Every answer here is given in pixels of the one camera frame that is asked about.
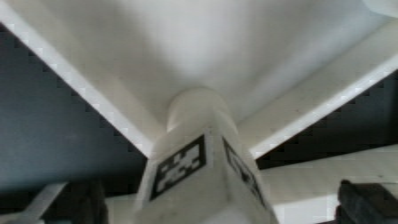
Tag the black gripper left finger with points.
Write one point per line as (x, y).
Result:
(68, 204)

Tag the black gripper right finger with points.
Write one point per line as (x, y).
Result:
(369, 203)

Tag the white table leg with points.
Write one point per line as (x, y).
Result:
(385, 7)
(202, 188)

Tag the white square tabletop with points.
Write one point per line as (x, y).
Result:
(289, 55)

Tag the white L-shaped obstacle wall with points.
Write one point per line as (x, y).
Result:
(301, 185)

